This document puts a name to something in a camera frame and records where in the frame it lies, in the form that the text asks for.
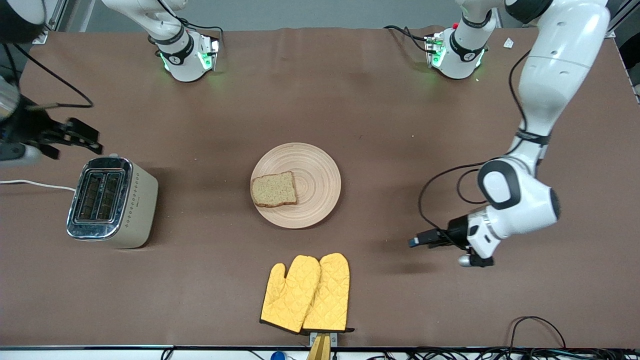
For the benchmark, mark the beige chrome two-slot toaster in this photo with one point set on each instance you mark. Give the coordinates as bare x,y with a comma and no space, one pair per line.
135,210

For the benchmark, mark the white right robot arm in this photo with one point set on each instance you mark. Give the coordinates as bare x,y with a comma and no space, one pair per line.
182,60

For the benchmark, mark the brown bread slice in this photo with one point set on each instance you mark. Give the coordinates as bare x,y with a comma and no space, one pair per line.
274,190

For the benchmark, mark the brown table cover cloth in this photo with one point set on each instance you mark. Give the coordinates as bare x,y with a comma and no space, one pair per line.
320,100

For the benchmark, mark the round light wooden plate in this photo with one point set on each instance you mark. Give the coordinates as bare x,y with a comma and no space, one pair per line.
315,185

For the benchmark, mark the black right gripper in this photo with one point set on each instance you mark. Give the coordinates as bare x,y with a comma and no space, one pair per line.
26,126

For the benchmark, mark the yellow quilted oven mitt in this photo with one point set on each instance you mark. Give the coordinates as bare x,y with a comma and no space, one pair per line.
287,297
331,292

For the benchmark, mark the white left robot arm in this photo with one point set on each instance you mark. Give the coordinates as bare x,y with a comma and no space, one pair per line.
550,90

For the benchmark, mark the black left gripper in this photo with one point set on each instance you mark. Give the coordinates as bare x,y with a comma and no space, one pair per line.
456,229

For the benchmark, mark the aluminium frame profile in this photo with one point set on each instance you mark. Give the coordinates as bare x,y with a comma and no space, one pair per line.
54,20
617,22

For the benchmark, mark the small blue round object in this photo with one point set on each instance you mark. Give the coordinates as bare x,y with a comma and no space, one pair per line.
277,356

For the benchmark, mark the grey bracket with wooden strips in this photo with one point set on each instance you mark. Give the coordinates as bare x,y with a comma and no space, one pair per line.
320,347

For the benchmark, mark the small white paper scrap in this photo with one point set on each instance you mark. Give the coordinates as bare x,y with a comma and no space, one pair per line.
508,43

